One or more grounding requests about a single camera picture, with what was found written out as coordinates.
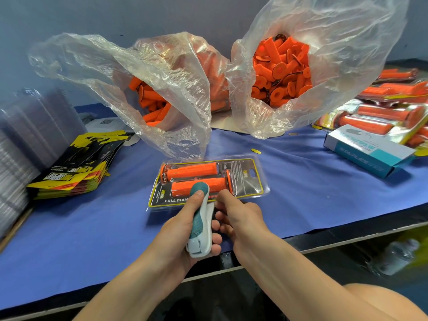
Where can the large clear plastic bag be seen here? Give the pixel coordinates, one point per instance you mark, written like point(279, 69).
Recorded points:
point(361, 36)

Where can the white printed paper sheet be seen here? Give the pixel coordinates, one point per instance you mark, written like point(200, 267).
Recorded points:
point(100, 123)

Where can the person's right forearm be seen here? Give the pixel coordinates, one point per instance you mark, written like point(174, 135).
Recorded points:
point(301, 284)

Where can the person's left hand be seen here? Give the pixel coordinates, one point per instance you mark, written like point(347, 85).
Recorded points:
point(170, 247)

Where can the teal hand stapler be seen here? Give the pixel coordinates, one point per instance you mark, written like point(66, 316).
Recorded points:
point(199, 224)

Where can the clear plastic bottle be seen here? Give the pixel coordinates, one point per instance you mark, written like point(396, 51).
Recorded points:
point(394, 257)

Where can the person's right leg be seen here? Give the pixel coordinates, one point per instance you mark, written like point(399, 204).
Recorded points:
point(388, 304)

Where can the person's right hand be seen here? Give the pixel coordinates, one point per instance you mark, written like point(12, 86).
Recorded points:
point(244, 224)

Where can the teal white cardboard box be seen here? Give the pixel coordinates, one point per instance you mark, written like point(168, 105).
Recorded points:
point(368, 150)

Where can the stack of yellow black cards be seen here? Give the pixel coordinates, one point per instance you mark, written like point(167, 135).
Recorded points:
point(73, 163)

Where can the stack of clear blister shells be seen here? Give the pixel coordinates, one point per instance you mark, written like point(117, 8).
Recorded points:
point(30, 137)

